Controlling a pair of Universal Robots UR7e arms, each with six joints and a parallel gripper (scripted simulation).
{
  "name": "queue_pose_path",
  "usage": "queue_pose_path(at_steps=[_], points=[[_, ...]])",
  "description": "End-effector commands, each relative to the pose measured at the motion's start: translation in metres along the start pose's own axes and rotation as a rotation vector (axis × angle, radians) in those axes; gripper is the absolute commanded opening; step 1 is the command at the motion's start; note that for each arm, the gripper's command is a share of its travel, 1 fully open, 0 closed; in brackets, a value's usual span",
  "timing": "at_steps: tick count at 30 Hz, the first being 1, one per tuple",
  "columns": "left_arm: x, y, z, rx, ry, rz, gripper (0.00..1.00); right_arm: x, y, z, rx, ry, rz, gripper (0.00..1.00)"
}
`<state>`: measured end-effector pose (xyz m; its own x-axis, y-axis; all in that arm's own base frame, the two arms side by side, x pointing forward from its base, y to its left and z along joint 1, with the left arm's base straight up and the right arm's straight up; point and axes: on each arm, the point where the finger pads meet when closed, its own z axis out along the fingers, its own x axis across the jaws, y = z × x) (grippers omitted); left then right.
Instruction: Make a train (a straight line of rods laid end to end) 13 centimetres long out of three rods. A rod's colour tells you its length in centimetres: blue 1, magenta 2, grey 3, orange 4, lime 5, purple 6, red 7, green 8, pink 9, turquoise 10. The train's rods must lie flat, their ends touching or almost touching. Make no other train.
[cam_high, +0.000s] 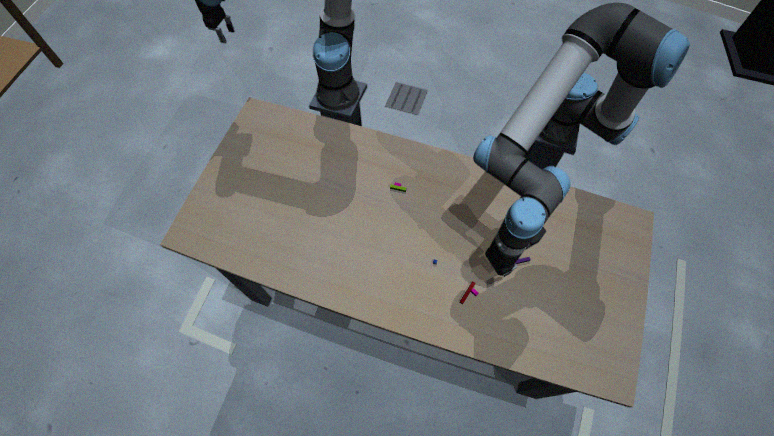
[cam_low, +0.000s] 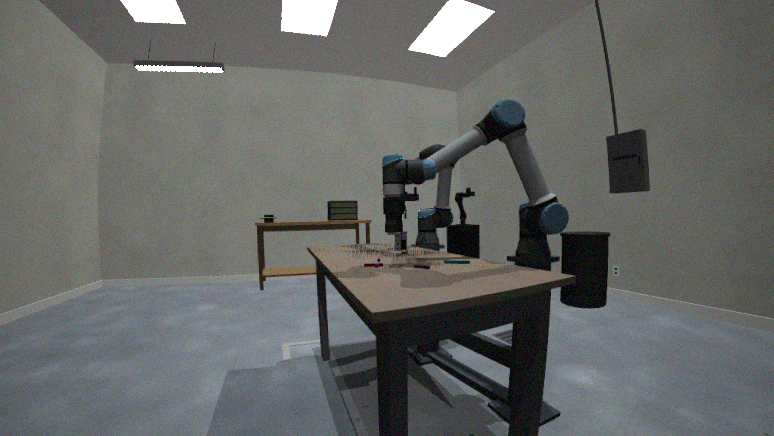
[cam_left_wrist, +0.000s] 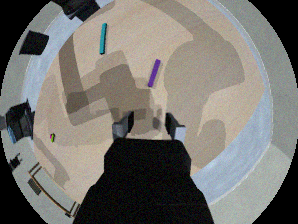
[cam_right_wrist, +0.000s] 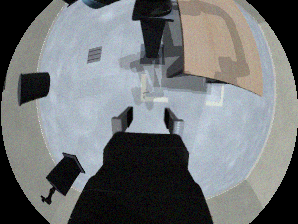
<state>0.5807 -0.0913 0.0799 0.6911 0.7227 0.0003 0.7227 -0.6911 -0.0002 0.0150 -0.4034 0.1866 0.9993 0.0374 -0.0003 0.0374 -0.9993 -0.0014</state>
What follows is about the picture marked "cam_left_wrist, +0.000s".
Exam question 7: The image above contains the purple rod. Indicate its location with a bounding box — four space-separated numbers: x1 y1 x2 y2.
148 59 161 87

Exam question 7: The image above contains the turquoise rod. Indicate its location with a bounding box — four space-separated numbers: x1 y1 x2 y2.
100 23 108 55

